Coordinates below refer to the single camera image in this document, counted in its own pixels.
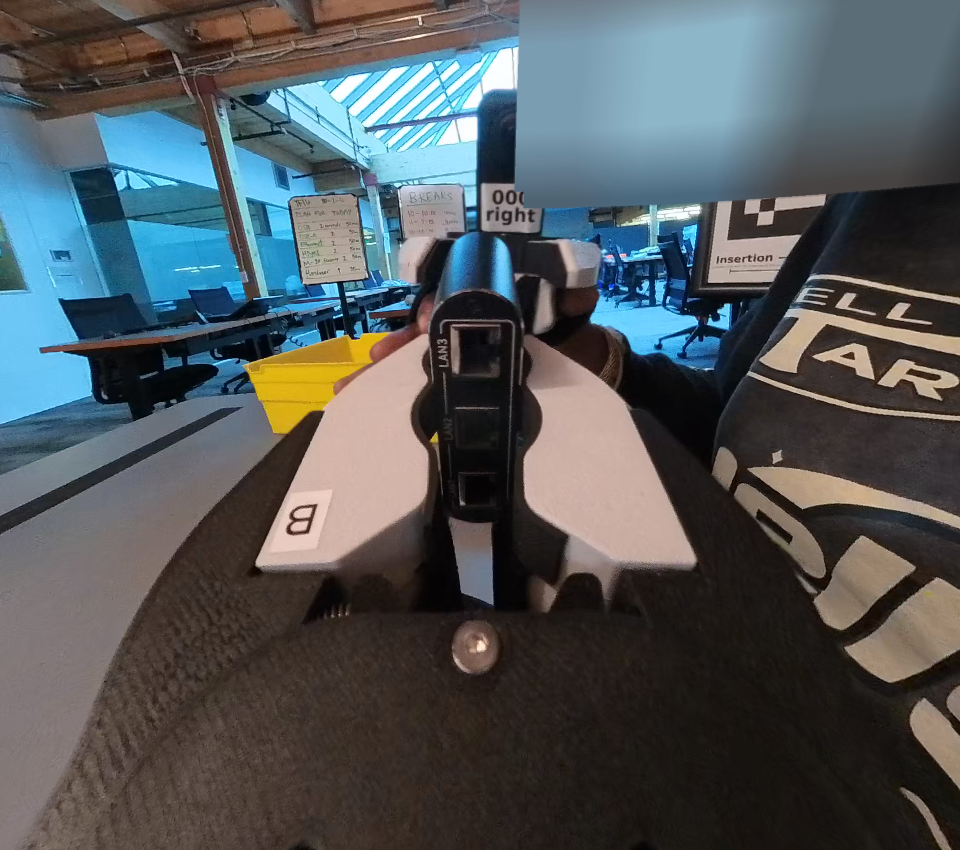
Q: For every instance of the person's black printed shirt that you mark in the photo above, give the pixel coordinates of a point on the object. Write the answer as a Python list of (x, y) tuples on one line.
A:
[(862, 490)]

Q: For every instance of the wooden office desk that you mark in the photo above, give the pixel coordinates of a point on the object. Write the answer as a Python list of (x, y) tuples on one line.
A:
[(150, 336)]

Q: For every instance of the yellow plastic bin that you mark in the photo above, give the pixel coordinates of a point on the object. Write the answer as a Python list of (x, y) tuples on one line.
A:
[(300, 377)]

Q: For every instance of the green phone sign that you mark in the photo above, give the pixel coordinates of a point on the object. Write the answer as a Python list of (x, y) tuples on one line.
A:
[(9, 257)]

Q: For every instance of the black office chair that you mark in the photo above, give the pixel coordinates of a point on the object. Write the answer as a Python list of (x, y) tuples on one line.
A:
[(101, 317), (214, 302)]

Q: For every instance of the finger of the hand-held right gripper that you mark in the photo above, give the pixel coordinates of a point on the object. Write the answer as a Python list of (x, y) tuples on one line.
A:
[(420, 261), (574, 265)]

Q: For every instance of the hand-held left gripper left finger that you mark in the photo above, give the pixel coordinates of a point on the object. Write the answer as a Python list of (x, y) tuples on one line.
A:
[(352, 475)]

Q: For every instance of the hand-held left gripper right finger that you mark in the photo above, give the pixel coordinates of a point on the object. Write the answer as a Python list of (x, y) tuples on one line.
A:
[(607, 475)]

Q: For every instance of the white fiducial marker card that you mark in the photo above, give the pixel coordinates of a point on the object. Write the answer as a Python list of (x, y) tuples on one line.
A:
[(750, 242)]

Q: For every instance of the black ethernet switch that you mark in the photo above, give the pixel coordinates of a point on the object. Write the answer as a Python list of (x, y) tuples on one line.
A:
[(476, 265)]

